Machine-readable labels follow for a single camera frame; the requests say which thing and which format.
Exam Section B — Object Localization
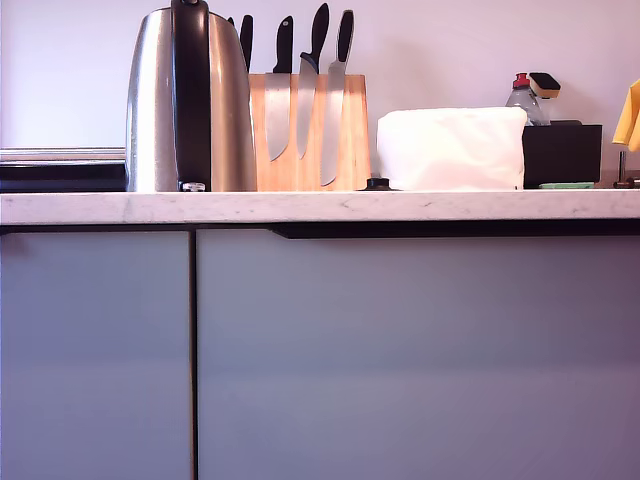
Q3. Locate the black dish sponge brush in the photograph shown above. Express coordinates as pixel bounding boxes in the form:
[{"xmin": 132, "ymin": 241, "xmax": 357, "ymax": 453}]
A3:
[{"xmin": 528, "ymin": 71, "xmax": 562, "ymax": 100}]

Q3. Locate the clear dish soap bottle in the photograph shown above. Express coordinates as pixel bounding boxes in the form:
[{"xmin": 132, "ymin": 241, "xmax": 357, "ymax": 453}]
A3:
[{"xmin": 505, "ymin": 72, "xmax": 547, "ymax": 127}]

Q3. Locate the wide santoku knife black handle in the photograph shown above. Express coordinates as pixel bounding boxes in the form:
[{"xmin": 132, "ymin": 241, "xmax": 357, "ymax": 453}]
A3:
[{"xmin": 263, "ymin": 14, "xmax": 295, "ymax": 162}]

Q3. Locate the stainless steel electric kettle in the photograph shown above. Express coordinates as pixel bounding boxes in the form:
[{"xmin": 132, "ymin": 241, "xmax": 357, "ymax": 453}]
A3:
[{"xmin": 124, "ymin": 0, "xmax": 259, "ymax": 193}]

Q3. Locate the white folded towel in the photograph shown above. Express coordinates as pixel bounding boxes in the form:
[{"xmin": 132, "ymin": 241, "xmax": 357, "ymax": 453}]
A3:
[{"xmin": 375, "ymin": 106, "xmax": 529, "ymax": 192}]

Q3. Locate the metal stand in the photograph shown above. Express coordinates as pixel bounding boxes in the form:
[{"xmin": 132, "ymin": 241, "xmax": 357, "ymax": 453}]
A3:
[{"xmin": 613, "ymin": 149, "xmax": 640, "ymax": 190}]

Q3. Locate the black cabinet handle strip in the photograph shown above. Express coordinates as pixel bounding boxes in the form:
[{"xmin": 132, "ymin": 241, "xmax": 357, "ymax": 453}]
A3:
[{"xmin": 269, "ymin": 220, "xmax": 640, "ymax": 240}]

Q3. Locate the narrow grey cabinet door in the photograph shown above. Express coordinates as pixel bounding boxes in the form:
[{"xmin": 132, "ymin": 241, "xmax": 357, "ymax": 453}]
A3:
[{"xmin": 0, "ymin": 230, "xmax": 192, "ymax": 480}]

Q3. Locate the black flat cooking appliance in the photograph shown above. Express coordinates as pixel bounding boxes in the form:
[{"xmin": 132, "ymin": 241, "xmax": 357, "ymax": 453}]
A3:
[{"xmin": 0, "ymin": 146, "xmax": 129, "ymax": 194}]

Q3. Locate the black kettle base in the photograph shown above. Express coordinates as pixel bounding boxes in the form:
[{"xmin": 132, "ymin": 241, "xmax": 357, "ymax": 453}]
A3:
[{"xmin": 355, "ymin": 176, "xmax": 404, "ymax": 192}]

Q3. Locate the wooden knife block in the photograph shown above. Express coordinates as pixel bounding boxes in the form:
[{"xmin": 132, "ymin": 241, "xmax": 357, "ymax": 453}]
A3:
[{"xmin": 248, "ymin": 73, "xmax": 374, "ymax": 193}]

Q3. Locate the wide grey cabinet door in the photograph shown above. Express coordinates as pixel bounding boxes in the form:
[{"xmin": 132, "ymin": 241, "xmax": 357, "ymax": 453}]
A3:
[{"xmin": 196, "ymin": 228, "xmax": 640, "ymax": 480}]

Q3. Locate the serrated bread knife black handle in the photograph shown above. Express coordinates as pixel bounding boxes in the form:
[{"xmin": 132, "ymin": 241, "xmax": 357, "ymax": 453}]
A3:
[{"xmin": 319, "ymin": 8, "xmax": 355, "ymax": 187}]

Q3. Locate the short utility knife black handle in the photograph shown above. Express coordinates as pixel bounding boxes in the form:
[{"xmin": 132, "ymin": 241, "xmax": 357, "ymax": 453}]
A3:
[{"xmin": 238, "ymin": 14, "xmax": 255, "ymax": 76}]

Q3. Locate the pointed chef knife black handle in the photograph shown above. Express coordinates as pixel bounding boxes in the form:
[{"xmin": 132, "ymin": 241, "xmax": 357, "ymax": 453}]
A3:
[{"xmin": 296, "ymin": 2, "xmax": 331, "ymax": 160}]

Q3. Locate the black storage box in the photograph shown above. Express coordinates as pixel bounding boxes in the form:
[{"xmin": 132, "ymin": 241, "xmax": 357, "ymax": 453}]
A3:
[{"xmin": 522, "ymin": 119, "xmax": 604, "ymax": 190}]

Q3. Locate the yellow cloth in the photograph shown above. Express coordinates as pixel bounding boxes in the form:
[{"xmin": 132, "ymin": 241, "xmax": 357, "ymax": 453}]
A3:
[{"xmin": 612, "ymin": 78, "xmax": 640, "ymax": 153}]

